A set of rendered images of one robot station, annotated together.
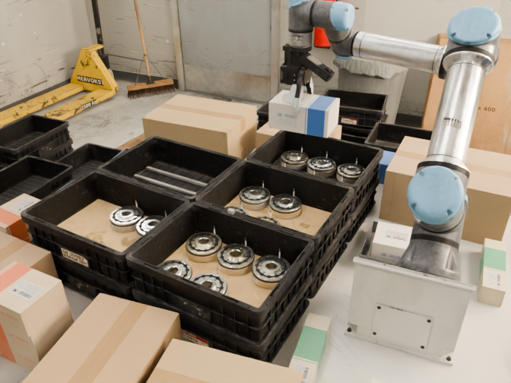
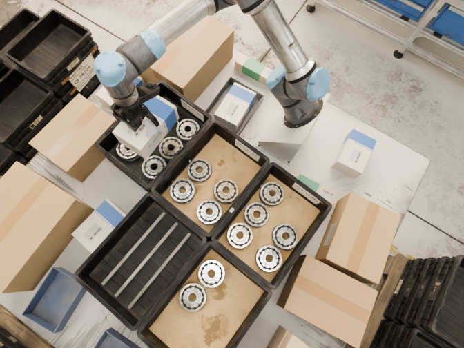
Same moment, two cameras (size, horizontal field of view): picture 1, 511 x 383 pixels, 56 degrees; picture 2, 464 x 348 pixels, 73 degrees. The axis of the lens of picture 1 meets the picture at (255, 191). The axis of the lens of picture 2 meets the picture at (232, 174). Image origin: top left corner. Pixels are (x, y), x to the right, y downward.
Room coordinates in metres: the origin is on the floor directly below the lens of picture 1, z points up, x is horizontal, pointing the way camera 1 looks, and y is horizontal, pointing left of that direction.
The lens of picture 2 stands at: (1.15, 0.30, 2.11)
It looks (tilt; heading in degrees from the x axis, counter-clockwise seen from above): 72 degrees down; 271
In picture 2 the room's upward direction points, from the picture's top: 7 degrees clockwise
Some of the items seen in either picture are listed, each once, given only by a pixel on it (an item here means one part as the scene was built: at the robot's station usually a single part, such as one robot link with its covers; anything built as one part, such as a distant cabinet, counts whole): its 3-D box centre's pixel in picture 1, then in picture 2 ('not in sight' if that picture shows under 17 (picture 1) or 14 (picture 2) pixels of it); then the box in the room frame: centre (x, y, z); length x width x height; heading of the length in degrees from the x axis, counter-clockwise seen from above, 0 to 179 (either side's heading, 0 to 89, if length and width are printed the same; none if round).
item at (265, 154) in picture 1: (315, 169); (157, 137); (1.50, -0.21, 0.87); 0.40 x 0.30 x 0.11; 60
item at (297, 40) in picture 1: (299, 38); (124, 92); (1.49, -0.14, 1.33); 0.08 x 0.08 x 0.05
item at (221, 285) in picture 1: (206, 286); (285, 236); (0.92, 0.13, 0.86); 0.10 x 0.10 x 0.01
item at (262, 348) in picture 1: (224, 297); not in sight; (0.98, 0.09, 0.76); 0.40 x 0.30 x 0.12; 60
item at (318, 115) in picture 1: (303, 112); (147, 124); (1.48, -0.16, 1.09); 0.20 x 0.12 x 0.09; 65
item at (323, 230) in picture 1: (275, 197); (211, 175); (1.24, -0.06, 0.92); 0.40 x 0.30 x 0.02; 60
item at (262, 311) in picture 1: (221, 252); (273, 221); (0.98, 0.09, 0.92); 0.40 x 0.30 x 0.02; 60
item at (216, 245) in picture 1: (203, 243); (239, 235); (1.10, 0.15, 0.86); 0.10 x 0.10 x 0.01
